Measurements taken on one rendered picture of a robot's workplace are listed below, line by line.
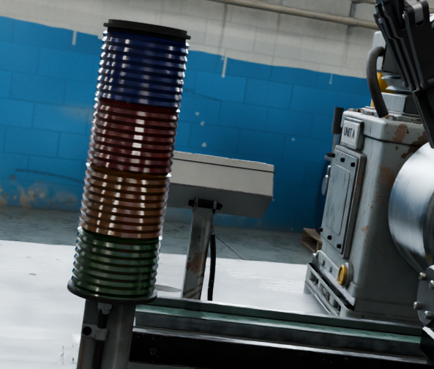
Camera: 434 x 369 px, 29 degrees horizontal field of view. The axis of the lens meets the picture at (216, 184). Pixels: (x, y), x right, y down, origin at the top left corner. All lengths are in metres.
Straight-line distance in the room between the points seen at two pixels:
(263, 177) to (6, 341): 0.41
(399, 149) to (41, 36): 5.07
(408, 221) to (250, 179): 0.27
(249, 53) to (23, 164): 1.94
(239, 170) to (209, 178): 0.04
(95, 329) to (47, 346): 0.57
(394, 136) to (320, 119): 5.47
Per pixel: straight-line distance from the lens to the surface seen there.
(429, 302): 0.82
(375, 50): 1.48
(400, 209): 1.28
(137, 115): 0.55
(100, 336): 0.59
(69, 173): 6.38
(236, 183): 1.09
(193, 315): 0.96
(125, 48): 0.55
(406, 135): 1.38
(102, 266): 0.57
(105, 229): 0.56
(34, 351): 1.14
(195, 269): 1.13
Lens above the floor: 1.19
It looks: 7 degrees down
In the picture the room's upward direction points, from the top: 8 degrees clockwise
